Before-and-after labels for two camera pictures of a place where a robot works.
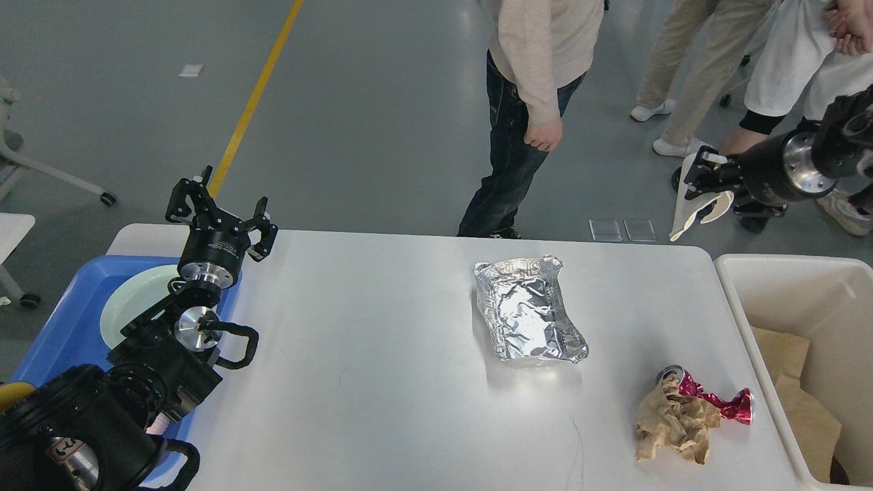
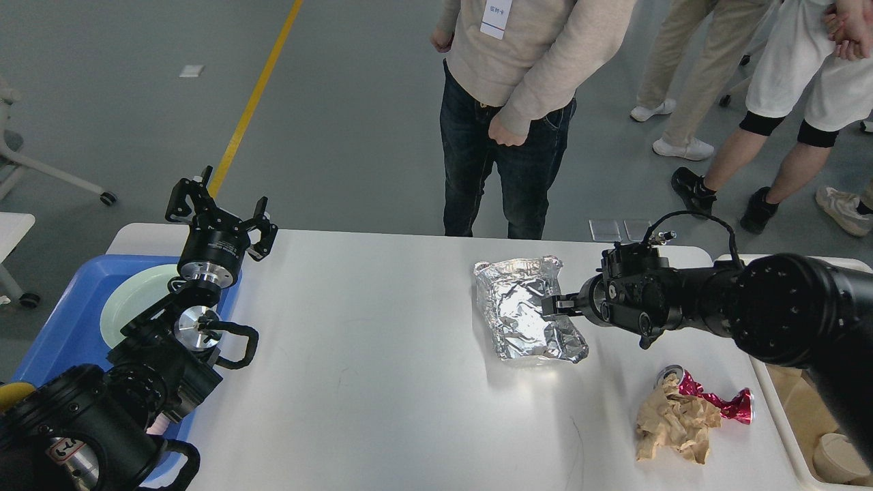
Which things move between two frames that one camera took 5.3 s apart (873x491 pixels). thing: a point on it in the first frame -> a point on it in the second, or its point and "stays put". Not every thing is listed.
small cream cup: x=707 y=208 -> x=836 y=459
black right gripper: x=777 y=170 -> x=594 y=301
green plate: x=133 y=299 stays put
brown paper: x=674 y=421 stays put
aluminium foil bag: x=519 y=299 stays put
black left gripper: x=216 y=244 stays put
